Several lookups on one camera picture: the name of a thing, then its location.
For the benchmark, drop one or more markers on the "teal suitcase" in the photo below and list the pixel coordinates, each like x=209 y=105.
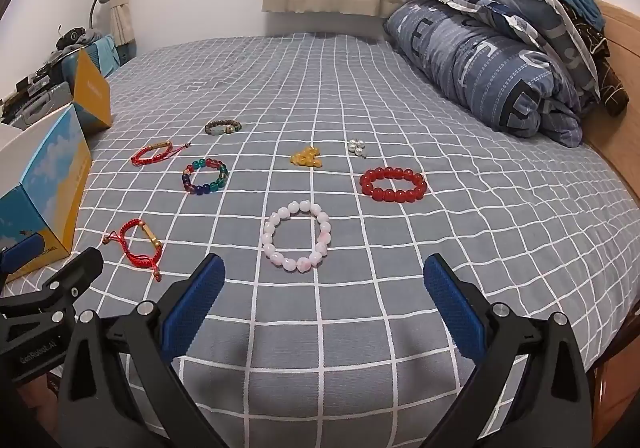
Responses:
x=107 y=56

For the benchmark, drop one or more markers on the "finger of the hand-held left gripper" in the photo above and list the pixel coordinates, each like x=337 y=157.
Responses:
x=75 y=278
x=22 y=252

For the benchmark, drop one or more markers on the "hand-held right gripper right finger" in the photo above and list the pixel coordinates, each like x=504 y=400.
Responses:
x=450 y=298

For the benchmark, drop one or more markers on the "wooden bed frame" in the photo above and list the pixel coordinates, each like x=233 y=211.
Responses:
x=622 y=58

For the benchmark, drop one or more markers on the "pearl earrings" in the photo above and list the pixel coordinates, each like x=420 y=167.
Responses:
x=356 y=146

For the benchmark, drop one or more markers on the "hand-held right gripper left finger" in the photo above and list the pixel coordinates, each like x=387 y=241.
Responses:
x=195 y=298

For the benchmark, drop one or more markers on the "grey storage case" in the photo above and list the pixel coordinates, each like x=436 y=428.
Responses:
x=45 y=101

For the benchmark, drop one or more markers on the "grey checked bed sheet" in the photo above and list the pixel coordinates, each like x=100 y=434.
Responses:
x=350 y=78

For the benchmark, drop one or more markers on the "folded blue-grey patterned quilt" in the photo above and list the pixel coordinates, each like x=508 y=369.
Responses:
x=475 y=58

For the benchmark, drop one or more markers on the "dark bag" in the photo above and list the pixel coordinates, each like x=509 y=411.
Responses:
x=75 y=36

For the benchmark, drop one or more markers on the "blue and yellow cardboard box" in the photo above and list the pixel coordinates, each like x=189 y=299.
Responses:
x=50 y=168

